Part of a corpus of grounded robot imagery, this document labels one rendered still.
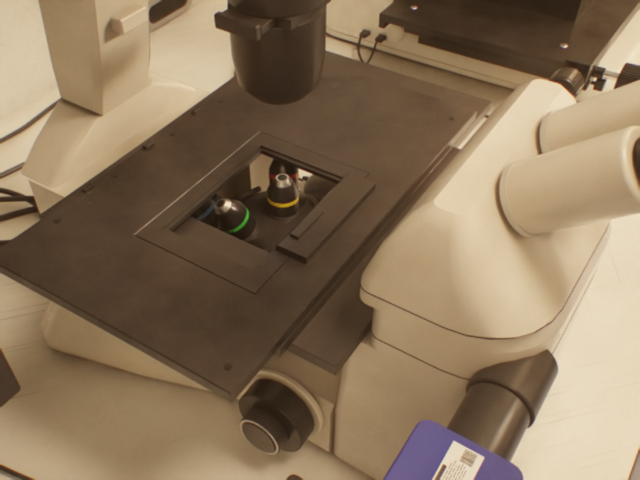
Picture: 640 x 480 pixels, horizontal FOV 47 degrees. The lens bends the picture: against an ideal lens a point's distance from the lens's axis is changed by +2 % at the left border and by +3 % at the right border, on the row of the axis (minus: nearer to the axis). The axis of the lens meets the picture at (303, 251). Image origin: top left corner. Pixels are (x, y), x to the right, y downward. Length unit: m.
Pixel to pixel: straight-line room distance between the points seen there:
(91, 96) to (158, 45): 0.58
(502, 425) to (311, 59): 0.27
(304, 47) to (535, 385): 0.27
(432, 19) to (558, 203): 0.67
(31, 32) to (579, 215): 0.84
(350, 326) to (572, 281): 0.15
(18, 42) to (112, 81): 0.45
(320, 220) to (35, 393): 0.34
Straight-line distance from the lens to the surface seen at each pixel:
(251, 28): 0.48
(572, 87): 0.94
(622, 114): 0.47
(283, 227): 0.62
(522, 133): 0.50
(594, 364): 0.77
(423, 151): 0.63
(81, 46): 0.64
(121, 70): 0.67
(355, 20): 1.19
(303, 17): 0.51
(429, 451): 0.42
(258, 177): 0.73
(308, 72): 0.52
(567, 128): 0.49
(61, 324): 0.74
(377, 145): 0.63
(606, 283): 0.85
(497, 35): 1.04
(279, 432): 0.60
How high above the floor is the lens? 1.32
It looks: 44 degrees down
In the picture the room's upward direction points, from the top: straight up
